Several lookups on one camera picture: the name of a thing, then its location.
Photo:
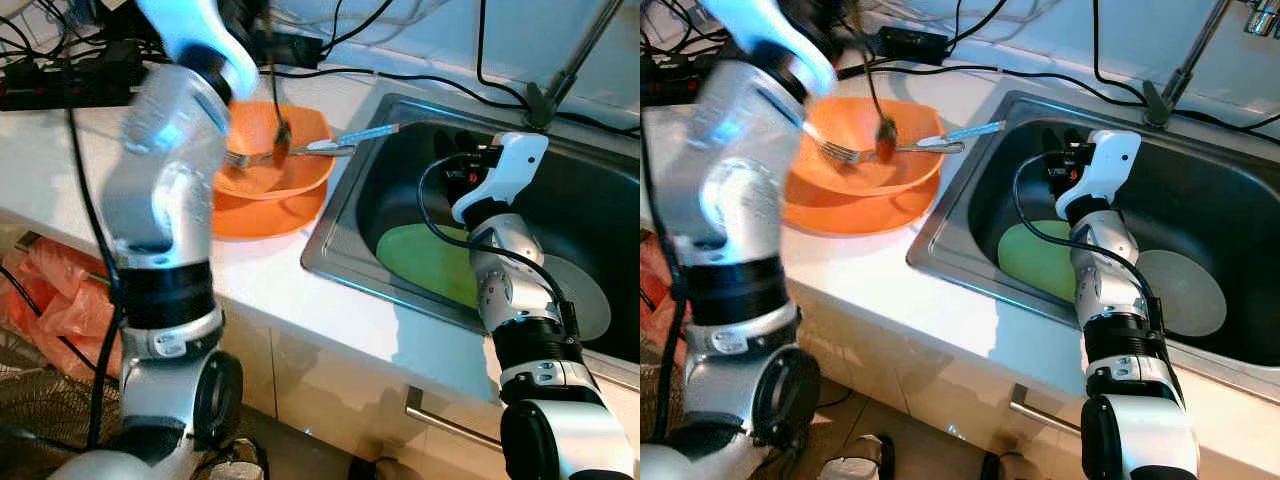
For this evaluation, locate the grey robot left foot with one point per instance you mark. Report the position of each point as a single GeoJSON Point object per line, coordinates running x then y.
{"type": "Point", "coordinates": [860, 465]}

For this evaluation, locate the orange plastic bag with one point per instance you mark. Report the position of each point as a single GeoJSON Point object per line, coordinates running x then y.
{"type": "Point", "coordinates": [660, 290]}
{"type": "Point", "coordinates": [50, 300]}

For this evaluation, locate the stainless steel sink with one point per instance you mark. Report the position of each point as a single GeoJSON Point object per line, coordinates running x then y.
{"type": "Point", "coordinates": [1200, 200]}
{"type": "Point", "coordinates": [590, 200]}

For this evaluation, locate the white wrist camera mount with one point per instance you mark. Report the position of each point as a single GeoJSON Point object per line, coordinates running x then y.
{"type": "Point", "coordinates": [770, 30]}
{"type": "Point", "coordinates": [190, 30]}
{"type": "Point", "coordinates": [1110, 165]}
{"type": "Point", "coordinates": [510, 165]}

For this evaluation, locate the silver metal fork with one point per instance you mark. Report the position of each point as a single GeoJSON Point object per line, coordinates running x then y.
{"type": "Point", "coordinates": [845, 152]}
{"type": "Point", "coordinates": [245, 157]}

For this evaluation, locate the orange plate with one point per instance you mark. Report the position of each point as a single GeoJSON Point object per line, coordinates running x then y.
{"type": "Point", "coordinates": [860, 218]}
{"type": "Point", "coordinates": [260, 222]}

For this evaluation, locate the chrome faucet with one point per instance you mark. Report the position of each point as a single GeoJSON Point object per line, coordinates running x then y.
{"type": "Point", "coordinates": [577, 55]}
{"type": "Point", "coordinates": [1188, 55]}

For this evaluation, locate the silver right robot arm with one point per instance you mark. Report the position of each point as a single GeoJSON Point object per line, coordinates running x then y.
{"type": "Point", "coordinates": [520, 300]}
{"type": "Point", "coordinates": [1110, 290]}

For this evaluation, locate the dark metal spoon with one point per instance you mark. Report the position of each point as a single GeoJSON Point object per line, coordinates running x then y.
{"type": "Point", "coordinates": [887, 145]}
{"type": "Point", "coordinates": [282, 145]}

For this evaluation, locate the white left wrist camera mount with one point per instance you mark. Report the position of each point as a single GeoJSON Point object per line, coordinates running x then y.
{"type": "Point", "coordinates": [770, 30]}
{"type": "Point", "coordinates": [190, 30]}

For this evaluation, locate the brown mesh basket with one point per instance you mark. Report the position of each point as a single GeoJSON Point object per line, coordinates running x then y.
{"type": "Point", "coordinates": [40, 400]}

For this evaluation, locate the black power adapter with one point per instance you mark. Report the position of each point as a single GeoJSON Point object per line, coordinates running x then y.
{"type": "Point", "coordinates": [915, 45]}
{"type": "Point", "coordinates": [295, 48]}

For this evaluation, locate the black power strip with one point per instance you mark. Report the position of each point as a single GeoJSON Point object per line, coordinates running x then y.
{"type": "Point", "coordinates": [665, 85]}
{"type": "Point", "coordinates": [60, 90]}

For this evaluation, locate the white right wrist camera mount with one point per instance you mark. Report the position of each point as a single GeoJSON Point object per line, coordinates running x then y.
{"type": "Point", "coordinates": [510, 165]}
{"type": "Point", "coordinates": [1110, 165]}

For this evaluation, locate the orange bowl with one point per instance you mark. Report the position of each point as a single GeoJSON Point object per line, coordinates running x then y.
{"type": "Point", "coordinates": [305, 128]}
{"type": "Point", "coordinates": [835, 115]}

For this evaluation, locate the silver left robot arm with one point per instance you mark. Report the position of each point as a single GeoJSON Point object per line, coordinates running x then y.
{"type": "Point", "coordinates": [740, 200]}
{"type": "Point", "coordinates": [160, 200]}

